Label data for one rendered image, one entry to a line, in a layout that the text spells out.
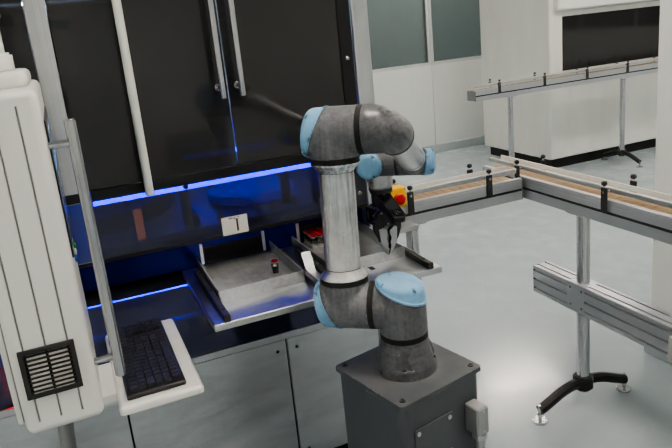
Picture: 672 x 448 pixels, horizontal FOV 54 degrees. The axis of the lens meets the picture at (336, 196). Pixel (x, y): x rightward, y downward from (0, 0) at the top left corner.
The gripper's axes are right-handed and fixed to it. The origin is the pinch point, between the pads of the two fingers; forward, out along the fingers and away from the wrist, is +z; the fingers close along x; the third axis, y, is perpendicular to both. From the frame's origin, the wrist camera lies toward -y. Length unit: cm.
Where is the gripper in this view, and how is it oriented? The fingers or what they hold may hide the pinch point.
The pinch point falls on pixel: (389, 250)
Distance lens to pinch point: 206.1
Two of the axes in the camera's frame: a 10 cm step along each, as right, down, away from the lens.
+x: -9.2, 1.9, -3.5
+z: 1.1, 9.6, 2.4
